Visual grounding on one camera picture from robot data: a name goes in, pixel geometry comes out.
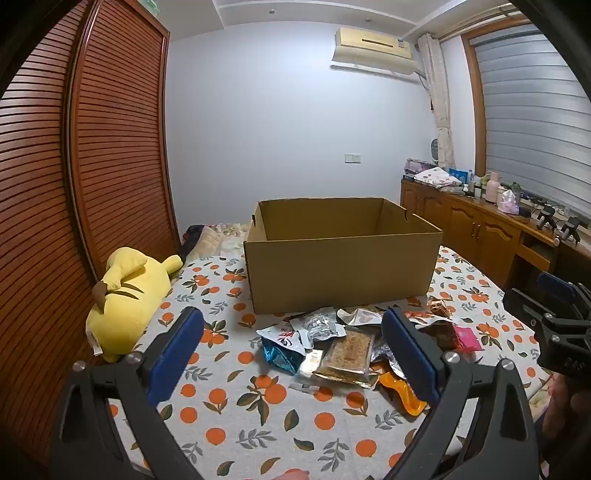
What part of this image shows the clear grey-print snack packet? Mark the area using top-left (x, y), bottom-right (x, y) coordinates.
top-left (291, 308), bottom-right (347, 342)

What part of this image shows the orange-print white blanket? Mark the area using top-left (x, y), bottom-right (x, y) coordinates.
top-left (99, 244), bottom-right (555, 480)

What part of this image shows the pink-ended brown snack packet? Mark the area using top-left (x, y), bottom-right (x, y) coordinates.
top-left (429, 320), bottom-right (485, 354)

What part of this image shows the blue foil snack packet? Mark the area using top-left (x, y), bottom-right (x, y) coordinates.
top-left (262, 336), bottom-right (306, 374)

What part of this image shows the wooden cabinet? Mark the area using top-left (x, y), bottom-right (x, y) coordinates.
top-left (400, 178), bottom-right (591, 289)

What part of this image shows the beige curtain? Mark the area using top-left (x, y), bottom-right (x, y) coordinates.
top-left (418, 33), bottom-right (455, 169)

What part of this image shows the person's right hand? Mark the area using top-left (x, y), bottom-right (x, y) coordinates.
top-left (542, 373), bottom-right (591, 457)

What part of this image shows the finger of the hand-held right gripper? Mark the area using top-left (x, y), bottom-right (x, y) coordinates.
top-left (503, 287), bottom-right (550, 333)
top-left (537, 271), bottom-right (591, 319)

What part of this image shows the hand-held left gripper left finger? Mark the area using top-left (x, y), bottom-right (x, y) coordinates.
top-left (48, 305), bottom-right (205, 480)

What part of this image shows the yellow plush toy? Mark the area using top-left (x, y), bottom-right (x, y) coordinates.
top-left (87, 247), bottom-right (183, 363)

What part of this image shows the white red-print snack packet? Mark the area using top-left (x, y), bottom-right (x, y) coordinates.
top-left (256, 323), bottom-right (308, 356)

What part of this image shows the brown red snack packet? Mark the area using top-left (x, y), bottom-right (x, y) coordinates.
top-left (425, 296), bottom-right (455, 319)

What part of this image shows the black clamp device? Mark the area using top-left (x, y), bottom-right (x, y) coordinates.
top-left (554, 217), bottom-right (583, 245)
top-left (534, 207), bottom-right (557, 232)

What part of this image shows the silver foil snack packet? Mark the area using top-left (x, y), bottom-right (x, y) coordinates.
top-left (337, 305), bottom-right (386, 328)

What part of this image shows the wooden louvered wardrobe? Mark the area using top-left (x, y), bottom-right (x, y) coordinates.
top-left (0, 0), bottom-right (183, 467)

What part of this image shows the red orange snack packet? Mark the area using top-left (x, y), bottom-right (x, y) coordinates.
top-left (404, 310), bottom-right (455, 324)

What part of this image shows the floral quilt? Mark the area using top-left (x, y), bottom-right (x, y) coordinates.
top-left (182, 223), bottom-right (254, 264)

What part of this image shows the crumpled silver wrapper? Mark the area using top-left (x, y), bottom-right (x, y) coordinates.
top-left (369, 335), bottom-right (407, 374)

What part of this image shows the folded floral cloth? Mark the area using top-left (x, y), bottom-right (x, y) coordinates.
top-left (413, 167), bottom-right (462, 189)

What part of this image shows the wall air conditioner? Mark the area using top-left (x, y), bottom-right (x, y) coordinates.
top-left (331, 27), bottom-right (415, 75)

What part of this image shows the brown cardboard box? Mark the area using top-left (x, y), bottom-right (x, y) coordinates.
top-left (243, 198), bottom-right (444, 315)

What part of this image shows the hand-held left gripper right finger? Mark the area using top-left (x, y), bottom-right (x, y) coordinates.
top-left (381, 307), bottom-right (542, 480)

